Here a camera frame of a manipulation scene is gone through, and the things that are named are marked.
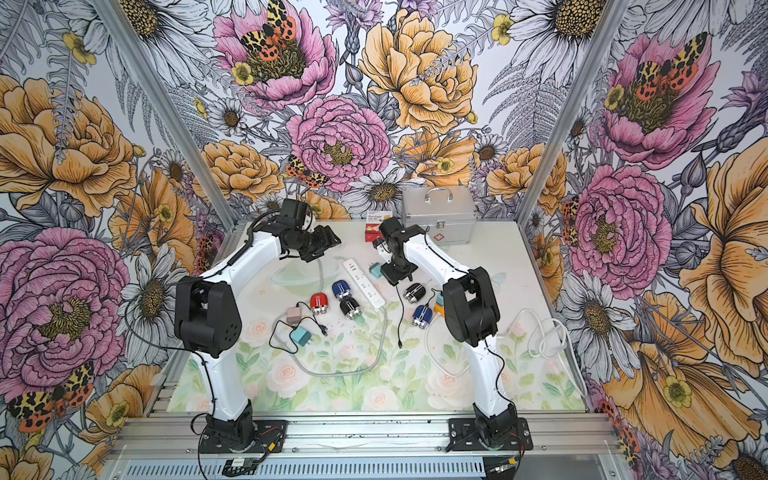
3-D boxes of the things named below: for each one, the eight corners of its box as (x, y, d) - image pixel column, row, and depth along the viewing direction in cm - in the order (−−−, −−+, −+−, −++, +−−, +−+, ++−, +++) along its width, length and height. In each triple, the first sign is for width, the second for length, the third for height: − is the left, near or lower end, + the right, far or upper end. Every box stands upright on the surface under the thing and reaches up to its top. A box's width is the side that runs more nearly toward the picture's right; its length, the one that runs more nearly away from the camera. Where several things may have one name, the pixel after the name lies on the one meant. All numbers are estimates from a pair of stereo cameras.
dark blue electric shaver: (408, 321, 96) (408, 317, 94) (420, 306, 99) (420, 301, 97) (422, 331, 94) (423, 327, 92) (434, 314, 97) (435, 310, 95)
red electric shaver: (309, 314, 97) (307, 310, 95) (312, 296, 101) (311, 292, 99) (326, 314, 97) (325, 310, 95) (329, 296, 101) (328, 292, 99)
